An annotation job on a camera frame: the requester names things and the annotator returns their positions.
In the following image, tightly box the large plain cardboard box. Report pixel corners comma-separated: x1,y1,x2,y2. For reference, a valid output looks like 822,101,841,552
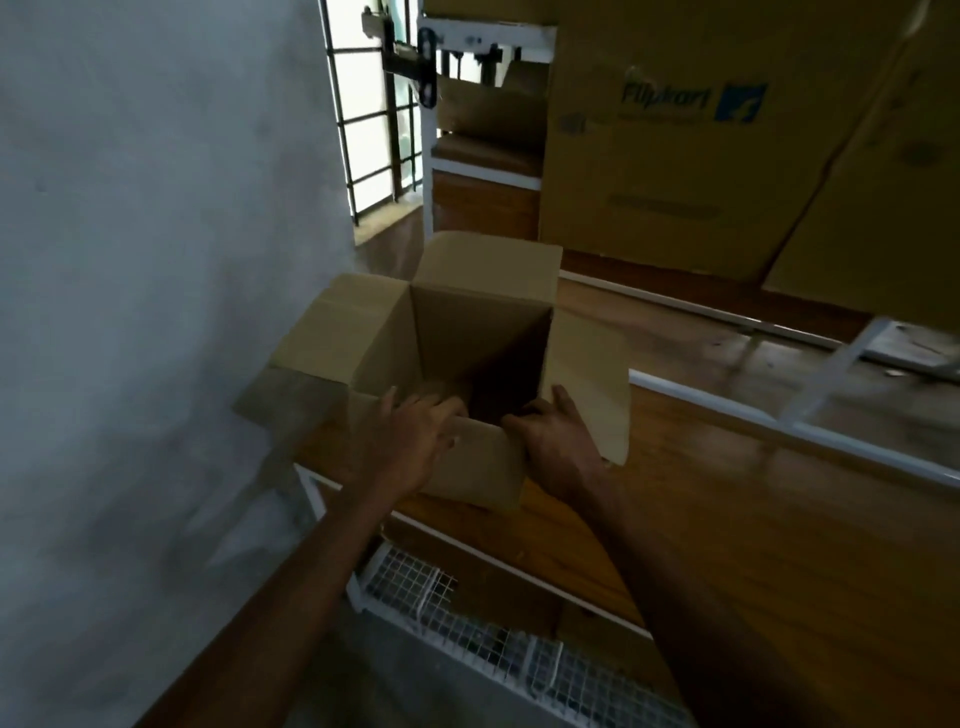
761,0,960,335

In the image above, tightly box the white metal shelf rack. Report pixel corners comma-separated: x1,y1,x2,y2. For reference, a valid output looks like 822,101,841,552
418,11,558,241

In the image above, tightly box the person's right hand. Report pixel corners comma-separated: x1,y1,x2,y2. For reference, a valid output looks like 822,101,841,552
501,384,610,502

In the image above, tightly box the black metal bracket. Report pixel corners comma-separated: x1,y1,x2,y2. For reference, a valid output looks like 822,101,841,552
361,6,440,110

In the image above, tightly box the person's left forearm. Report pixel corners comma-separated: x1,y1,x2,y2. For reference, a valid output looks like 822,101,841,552
135,474,406,728

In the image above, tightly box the folded brown cardboard sheet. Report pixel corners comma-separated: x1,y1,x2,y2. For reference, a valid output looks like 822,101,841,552
435,60,550,151

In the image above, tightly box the white metal table frame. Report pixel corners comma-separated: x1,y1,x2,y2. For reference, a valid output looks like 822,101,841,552
558,270,960,492

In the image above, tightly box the barred window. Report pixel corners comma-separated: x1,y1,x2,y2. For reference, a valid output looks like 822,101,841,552
318,0,425,226

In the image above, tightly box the large printed cardboard box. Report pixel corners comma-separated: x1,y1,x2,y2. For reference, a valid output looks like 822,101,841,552
538,0,920,282

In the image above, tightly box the person's right forearm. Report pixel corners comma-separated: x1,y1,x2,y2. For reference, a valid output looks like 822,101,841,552
571,471,819,728

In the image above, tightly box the person's left hand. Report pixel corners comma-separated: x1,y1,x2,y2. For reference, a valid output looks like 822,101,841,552
351,386,468,501

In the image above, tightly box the brown cardboard box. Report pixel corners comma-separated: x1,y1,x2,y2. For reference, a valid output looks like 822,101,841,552
234,231,633,513

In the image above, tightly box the white wire mesh basket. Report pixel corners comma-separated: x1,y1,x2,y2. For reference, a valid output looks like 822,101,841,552
346,541,695,728

